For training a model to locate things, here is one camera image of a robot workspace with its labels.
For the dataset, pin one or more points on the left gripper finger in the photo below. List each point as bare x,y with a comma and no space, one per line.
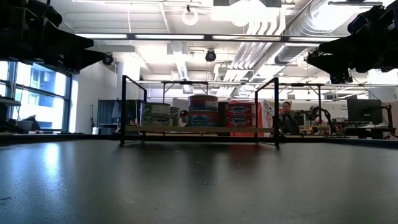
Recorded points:
87,59

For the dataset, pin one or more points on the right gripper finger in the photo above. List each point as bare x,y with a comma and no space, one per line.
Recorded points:
335,63

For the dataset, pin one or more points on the tin can pale lid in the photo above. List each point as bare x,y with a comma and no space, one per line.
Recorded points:
155,109

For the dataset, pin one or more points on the red label tuna can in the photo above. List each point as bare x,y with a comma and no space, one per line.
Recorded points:
241,121
240,109

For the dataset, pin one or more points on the blue label tuna can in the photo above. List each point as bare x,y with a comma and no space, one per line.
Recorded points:
203,103
202,119

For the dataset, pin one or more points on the wooden shelf black metal legs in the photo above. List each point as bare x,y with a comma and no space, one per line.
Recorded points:
217,129

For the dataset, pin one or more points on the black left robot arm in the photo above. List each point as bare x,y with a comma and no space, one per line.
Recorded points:
21,18

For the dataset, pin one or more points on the black ceiling spotlight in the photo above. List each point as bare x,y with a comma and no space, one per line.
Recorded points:
210,56
108,59

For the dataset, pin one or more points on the large window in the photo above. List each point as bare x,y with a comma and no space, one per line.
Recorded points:
40,93

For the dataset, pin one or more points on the black computer monitor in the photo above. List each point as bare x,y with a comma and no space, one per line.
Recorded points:
363,110

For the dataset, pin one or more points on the blue partition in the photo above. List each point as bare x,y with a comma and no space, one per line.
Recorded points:
105,112

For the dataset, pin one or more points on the wooden crate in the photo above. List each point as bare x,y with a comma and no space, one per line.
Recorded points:
314,129

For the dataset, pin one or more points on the white cup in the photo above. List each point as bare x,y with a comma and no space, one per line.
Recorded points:
94,130

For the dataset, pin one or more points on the person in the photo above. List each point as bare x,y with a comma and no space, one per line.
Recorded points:
287,119
183,118

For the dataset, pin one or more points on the floral cloth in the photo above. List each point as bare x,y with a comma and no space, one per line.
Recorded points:
268,113

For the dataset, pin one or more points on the orange fabric panel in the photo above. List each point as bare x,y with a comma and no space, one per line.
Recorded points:
259,109

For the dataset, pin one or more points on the long ceiling light bar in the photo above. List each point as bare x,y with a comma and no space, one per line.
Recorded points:
206,38

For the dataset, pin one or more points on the black table mat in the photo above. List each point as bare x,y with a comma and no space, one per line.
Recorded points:
199,186

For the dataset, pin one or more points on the black metal table frame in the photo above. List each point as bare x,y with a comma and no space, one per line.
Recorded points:
46,137

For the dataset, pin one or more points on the distant black metal frame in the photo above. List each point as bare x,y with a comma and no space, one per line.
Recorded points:
186,82

